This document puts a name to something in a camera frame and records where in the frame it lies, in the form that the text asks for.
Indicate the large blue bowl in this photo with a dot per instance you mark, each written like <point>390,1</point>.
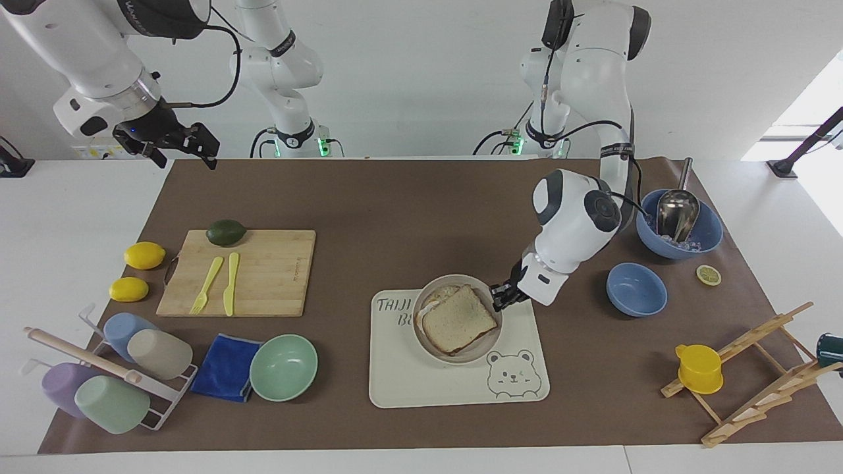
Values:
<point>711,230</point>

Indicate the large yellow lemon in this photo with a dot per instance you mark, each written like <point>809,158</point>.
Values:
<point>144,255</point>

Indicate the cream bear placemat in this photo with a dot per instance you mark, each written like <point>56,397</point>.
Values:
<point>408,375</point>

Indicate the toasted bread slice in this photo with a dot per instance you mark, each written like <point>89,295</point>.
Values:
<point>459,320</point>

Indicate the yellow-green plastic knife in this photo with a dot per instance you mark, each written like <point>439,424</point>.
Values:
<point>230,283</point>

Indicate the wooden cutting board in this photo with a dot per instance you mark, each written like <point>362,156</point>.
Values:
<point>276,276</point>

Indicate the beige round plate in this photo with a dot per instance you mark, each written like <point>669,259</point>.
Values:
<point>475,345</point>

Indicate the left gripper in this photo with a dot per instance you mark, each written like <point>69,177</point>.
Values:
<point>517,276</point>

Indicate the small yellow lemon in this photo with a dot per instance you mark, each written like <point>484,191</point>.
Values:
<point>128,289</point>

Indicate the mint green cup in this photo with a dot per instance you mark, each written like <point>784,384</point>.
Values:
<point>112,403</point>

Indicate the lemon slice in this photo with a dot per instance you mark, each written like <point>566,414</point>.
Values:
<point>709,275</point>

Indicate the yellow cup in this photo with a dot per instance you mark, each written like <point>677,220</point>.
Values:
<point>699,370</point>

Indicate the dark green cup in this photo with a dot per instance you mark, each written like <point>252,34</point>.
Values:
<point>831,349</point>

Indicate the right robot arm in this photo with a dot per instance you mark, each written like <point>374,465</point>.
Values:
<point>72,46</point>

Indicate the green avocado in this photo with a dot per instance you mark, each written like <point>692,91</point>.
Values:
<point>226,232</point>

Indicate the metal scoop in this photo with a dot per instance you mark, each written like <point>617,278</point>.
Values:
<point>677,210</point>

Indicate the light blue cup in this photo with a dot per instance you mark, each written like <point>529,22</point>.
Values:
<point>118,329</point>

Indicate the small blue bowl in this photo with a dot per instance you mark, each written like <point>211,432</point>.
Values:
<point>635,289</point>

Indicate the black stand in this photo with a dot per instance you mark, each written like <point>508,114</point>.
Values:
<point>807,141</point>
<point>14,164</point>

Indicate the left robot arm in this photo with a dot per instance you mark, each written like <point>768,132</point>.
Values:
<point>579,224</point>

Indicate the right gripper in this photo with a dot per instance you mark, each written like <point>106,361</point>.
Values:
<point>157,124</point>

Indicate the yellow-green plastic fork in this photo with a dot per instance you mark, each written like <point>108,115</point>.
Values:
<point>207,282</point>

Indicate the mint green bowl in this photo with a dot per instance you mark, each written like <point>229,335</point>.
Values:
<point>283,367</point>

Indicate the ice cubes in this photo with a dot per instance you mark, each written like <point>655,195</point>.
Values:
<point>691,245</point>

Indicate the bread slice with filling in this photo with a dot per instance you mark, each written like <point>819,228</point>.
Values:
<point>442,291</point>

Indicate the wooden folding rack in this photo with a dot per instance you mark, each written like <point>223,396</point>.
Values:
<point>757,401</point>

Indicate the blue cloth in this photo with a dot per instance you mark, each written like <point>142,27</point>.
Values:
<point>224,368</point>

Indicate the purple cup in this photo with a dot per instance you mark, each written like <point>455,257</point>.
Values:
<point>62,388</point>

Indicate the beige cup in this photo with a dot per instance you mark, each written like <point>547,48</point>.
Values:
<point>161,354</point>

